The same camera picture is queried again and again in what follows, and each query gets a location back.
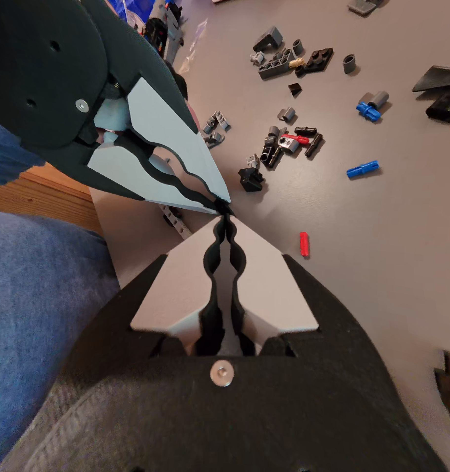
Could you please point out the dark grey curved lego brick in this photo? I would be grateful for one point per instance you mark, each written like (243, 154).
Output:
(268, 38)

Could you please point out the small clear plastic bag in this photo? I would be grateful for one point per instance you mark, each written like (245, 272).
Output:
(194, 44)

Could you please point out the cluster of dark lego connectors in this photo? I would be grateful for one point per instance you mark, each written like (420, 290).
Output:
(273, 147)

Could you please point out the dark grey lego bushing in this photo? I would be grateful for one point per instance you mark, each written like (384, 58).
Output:
(296, 46)

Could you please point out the person's blue clothing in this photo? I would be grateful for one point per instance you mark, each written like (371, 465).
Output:
(33, 332)

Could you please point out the blue pin with grey connector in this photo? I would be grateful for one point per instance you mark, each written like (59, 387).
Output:
(369, 110)

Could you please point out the long light grey lego beam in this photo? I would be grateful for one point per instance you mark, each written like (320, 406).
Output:
(177, 220)

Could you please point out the dark grey angled lego beam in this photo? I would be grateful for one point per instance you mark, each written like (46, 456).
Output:
(276, 65)

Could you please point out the small black lego slope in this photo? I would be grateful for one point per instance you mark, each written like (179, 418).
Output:
(294, 88)

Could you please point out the small grey lego brick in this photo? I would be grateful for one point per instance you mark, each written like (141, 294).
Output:
(287, 113)

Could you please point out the dark round lego bushing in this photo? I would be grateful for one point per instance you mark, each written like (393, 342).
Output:
(349, 63)

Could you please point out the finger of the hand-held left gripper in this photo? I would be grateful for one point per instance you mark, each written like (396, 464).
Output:
(166, 125)
(118, 169)

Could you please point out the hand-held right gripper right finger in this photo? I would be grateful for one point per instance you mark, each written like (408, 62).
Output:
(276, 291)

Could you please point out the short red lego pin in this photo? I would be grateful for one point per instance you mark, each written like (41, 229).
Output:
(304, 244)

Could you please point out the small light grey lego connector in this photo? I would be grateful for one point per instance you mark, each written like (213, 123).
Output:
(257, 57)

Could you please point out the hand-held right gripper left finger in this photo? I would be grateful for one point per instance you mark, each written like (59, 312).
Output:
(173, 291)

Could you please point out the grey double lego connector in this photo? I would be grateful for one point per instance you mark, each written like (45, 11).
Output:
(365, 6)

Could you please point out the black and grey lego joint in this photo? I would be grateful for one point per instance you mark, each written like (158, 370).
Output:
(249, 179)

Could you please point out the cluster of grey lego connectors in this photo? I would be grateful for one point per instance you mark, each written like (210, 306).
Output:
(216, 127)

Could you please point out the blue lego pin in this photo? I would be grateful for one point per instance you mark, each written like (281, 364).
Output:
(363, 169)

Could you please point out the partly built lego model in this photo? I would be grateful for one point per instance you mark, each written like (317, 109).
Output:
(166, 26)

